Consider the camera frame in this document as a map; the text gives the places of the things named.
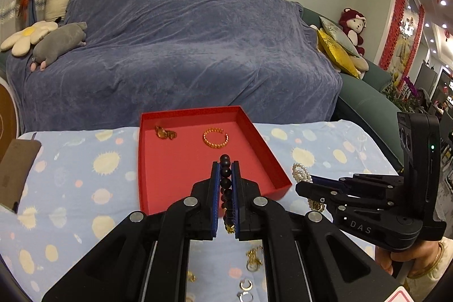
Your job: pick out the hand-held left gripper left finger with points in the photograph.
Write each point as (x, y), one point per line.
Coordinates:
(215, 203)

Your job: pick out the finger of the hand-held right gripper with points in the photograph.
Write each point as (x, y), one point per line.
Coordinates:
(318, 192)
(371, 186)

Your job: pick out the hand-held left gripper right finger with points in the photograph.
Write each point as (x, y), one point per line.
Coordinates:
(237, 203)

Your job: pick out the red box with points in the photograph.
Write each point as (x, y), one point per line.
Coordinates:
(177, 167)

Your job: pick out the person's right forearm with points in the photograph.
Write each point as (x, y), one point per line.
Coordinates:
(446, 252)

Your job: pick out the person's right hand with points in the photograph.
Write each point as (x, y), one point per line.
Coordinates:
(400, 257)

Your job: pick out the gold wrist bangle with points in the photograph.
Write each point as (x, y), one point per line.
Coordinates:
(437, 252)

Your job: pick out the gold bead bangle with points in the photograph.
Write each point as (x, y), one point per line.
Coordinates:
(205, 140)

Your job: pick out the teal sofa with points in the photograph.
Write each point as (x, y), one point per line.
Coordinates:
(364, 104)

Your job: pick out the gold wristwatch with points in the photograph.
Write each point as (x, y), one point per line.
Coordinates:
(163, 133)

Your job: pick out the red and white card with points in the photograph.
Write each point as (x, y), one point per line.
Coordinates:
(400, 296)

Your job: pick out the potted orchid plant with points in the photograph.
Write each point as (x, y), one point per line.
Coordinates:
(403, 93)

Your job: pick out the cream cushion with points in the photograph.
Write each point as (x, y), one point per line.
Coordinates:
(361, 64)

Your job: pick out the yellow cushion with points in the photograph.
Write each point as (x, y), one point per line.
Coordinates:
(338, 56)

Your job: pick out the grey cushion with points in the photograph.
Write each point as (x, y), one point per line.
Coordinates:
(338, 35)

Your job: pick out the blue sofa blanket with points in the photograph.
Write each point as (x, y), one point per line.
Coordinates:
(184, 47)

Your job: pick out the red monkey plush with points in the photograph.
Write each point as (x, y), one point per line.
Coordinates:
(350, 24)

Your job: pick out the brown wallet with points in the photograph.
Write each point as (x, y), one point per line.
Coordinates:
(17, 171)

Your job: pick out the round white wood-faced device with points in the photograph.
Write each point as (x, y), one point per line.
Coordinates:
(7, 125)

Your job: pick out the grey plush toy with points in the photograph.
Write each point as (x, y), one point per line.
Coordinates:
(60, 42)

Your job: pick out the flower-shaped pillow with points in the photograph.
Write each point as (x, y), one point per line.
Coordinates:
(24, 36)

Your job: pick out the silver tinsel garland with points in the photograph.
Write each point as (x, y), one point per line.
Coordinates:
(10, 9)

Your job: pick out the red door frame decoration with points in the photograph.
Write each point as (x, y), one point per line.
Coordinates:
(400, 4)

